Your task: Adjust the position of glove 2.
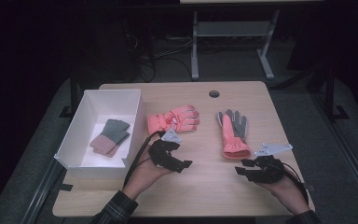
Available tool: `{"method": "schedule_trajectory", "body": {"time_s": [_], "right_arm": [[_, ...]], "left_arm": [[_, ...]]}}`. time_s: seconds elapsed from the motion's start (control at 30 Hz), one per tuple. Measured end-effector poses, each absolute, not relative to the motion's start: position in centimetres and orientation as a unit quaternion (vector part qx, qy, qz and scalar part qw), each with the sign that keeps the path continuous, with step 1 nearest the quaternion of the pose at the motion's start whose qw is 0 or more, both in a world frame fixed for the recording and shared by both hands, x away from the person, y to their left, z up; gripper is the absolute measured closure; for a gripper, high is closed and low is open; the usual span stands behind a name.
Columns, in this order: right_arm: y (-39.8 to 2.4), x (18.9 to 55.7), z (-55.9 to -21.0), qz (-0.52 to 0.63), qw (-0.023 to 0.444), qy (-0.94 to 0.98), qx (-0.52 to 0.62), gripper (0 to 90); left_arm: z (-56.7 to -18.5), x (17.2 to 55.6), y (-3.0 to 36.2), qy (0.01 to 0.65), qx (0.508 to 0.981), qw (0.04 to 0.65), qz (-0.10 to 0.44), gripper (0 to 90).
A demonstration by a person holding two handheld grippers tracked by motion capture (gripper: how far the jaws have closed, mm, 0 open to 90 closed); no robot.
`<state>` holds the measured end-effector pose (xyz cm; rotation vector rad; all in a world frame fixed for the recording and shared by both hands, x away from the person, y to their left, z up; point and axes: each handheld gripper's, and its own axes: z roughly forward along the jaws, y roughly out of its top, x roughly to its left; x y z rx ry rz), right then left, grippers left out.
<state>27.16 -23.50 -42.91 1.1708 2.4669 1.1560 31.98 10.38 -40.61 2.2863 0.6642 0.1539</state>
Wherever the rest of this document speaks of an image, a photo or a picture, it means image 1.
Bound person's left hand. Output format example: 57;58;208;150
122;145;172;201

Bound bundle of black floor cables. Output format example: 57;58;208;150
122;32;194;84

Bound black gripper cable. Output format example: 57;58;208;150
122;130;166;189
280;161;310;204

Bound white box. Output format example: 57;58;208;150
53;89;146;180

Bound pink glove with grey palm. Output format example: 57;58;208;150
215;108;252;161

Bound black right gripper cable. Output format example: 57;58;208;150
280;161;310;204

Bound black metal stand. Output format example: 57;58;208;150
321;64;351;123
58;69;82;119

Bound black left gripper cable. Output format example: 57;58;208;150
122;130;166;189

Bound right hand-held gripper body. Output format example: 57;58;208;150
247;142;294;185

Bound person's right hand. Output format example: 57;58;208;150
257;167;311;216

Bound grey metal table frame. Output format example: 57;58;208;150
190;8;282;82

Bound grey metal floor rail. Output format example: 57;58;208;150
310;91;358;217
20;157;67;224

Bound pink printed winter glove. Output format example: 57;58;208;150
146;105;200;135

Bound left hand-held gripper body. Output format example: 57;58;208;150
147;127;183;173

